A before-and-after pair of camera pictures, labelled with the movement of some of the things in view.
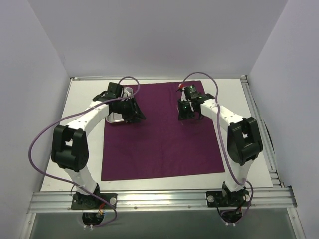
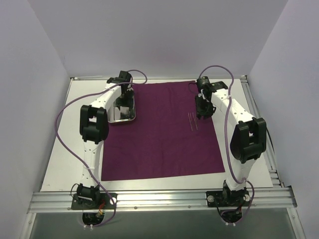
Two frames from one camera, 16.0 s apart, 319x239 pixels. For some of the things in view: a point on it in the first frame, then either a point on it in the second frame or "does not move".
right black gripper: (185, 113) → (205, 109)
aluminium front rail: (60, 202) does not move
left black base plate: (82, 201) does not move
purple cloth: (161, 145) does not move
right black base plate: (226, 198) does not move
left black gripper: (134, 109) → (127, 97)
